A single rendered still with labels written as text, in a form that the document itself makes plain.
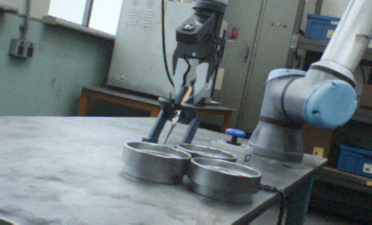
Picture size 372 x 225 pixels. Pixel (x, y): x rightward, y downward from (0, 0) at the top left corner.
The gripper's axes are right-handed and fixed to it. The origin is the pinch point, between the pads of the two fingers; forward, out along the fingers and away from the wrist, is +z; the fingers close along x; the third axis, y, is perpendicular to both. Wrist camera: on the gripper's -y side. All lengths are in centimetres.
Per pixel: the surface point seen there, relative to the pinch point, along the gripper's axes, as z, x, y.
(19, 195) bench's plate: 12, -5, -53
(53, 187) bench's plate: 11.8, -5.1, -47.3
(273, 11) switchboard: -82, 76, 356
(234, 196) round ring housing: 10.8, -21.8, -29.2
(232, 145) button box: 7.3, -12.5, -2.6
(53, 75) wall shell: 10, 148, 144
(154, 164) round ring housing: 9.1, -10.2, -31.8
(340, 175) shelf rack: 49, -17, 320
